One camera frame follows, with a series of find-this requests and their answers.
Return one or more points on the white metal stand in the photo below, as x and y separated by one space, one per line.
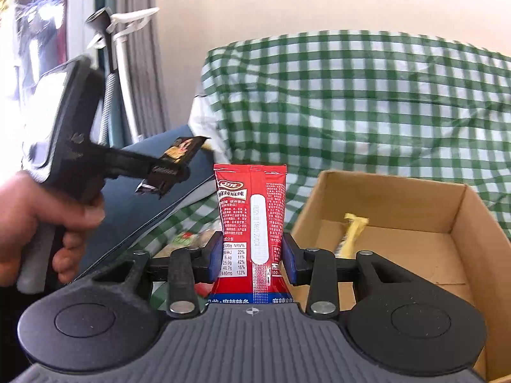
123 48

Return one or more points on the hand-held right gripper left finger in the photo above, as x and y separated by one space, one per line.
215 255

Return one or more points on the navy blue cushion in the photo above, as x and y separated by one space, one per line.
131 207

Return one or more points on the grey curtain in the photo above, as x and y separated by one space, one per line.
139 68

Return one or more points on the yellow snack bar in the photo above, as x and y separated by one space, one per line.
351 235

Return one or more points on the green checkered cloth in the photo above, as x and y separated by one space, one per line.
359 107

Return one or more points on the person's left hand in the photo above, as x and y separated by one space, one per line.
20 215

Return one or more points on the red and blue snack packet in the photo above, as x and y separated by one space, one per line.
251 215

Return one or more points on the brown cardboard box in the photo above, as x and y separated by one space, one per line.
471 227

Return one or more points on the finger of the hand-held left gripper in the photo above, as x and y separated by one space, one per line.
167 181
131 161

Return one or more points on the black snack packet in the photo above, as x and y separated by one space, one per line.
181 149

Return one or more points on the white pillow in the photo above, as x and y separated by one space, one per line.
203 127

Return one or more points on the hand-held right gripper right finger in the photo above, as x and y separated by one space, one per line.
288 259

